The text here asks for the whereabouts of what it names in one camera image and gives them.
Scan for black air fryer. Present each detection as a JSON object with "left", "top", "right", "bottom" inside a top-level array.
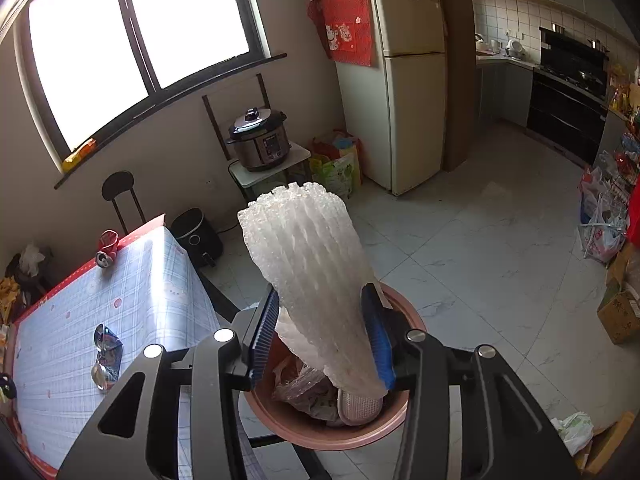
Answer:
[{"left": 170, "top": 207, "right": 224, "bottom": 268}]

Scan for black round stool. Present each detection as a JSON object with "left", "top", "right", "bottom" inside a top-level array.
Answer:
[{"left": 101, "top": 171, "right": 146, "bottom": 237}]

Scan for red printed hanging cloth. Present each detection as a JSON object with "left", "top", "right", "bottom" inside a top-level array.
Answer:
[{"left": 307, "top": 0, "right": 373, "bottom": 67}]

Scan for black framed window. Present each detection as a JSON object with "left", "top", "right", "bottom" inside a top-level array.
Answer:
[{"left": 12, "top": 0, "right": 288, "bottom": 191}]

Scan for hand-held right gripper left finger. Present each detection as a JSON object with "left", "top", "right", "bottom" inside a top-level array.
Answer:
[{"left": 55, "top": 285, "right": 281, "bottom": 480}]

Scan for shopping bags by fridge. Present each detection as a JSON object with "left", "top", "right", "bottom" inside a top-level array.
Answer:
[{"left": 310, "top": 132, "right": 363, "bottom": 186}]

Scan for open cardboard box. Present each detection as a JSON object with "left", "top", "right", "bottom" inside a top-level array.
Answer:
[{"left": 597, "top": 280, "right": 640, "bottom": 346}]

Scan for electric pressure cooker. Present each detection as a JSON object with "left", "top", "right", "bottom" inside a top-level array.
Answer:
[{"left": 225, "top": 107, "right": 292, "bottom": 172}]

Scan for small white side table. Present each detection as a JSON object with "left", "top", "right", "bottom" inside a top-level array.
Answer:
[{"left": 229, "top": 142, "right": 312, "bottom": 202}]

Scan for red printed table cover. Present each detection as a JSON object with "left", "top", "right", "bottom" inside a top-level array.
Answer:
[{"left": 0, "top": 214, "right": 168, "bottom": 468}]

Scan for dark stool with white bag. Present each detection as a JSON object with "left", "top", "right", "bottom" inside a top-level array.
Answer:
[{"left": 4, "top": 244, "right": 57, "bottom": 303}]

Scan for clear crumpled plastic wrap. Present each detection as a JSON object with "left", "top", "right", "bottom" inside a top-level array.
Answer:
[{"left": 280, "top": 365, "right": 343, "bottom": 423}]

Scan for dark folding frame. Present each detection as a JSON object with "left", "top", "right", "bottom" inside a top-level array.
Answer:
[{"left": 202, "top": 74, "right": 266, "bottom": 161}]

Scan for yellow snack packet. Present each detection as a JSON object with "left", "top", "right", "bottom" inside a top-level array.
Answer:
[{"left": 62, "top": 139, "right": 97, "bottom": 173}]

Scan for shelf of assorted groceries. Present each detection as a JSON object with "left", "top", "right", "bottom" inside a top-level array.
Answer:
[{"left": 605, "top": 62, "right": 640, "bottom": 197}]

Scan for table with checkered cloth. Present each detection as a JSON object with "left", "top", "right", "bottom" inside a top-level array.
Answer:
[{"left": 10, "top": 225, "right": 223, "bottom": 461}]

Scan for grey kitchen counter cabinet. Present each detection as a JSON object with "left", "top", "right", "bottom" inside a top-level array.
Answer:
[{"left": 475, "top": 52, "right": 538, "bottom": 128}]

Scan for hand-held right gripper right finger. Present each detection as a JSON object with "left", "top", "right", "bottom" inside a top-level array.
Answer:
[{"left": 361, "top": 282, "right": 583, "bottom": 480}]

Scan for pile of plastic bags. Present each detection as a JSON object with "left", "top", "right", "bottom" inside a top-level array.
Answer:
[{"left": 577, "top": 152, "right": 631, "bottom": 263}]

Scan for brown round trash bin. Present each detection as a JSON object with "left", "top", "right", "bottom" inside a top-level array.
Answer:
[{"left": 240, "top": 282, "right": 428, "bottom": 451}]

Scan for black stove oven unit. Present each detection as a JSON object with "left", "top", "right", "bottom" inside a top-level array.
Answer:
[{"left": 527, "top": 67, "right": 608, "bottom": 167}]

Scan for cream refrigerator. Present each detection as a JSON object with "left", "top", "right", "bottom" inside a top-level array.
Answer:
[{"left": 335, "top": 0, "right": 448, "bottom": 196}]

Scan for white green plastic bag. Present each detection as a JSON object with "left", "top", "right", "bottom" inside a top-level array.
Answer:
[{"left": 550, "top": 411, "right": 596, "bottom": 456}]

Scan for crushed red can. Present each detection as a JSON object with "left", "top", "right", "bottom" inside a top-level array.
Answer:
[{"left": 96, "top": 230, "right": 120, "bottom": 269}]

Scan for white foam net sleeve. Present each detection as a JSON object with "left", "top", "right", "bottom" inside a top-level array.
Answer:
[{"left": 237, "top": 181, "right": 388, "bottom": 394}]

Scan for black range hood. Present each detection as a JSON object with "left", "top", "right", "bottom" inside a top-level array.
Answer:
[{"left": 539, "top": 26, "right": 611, "bottom": 98}]

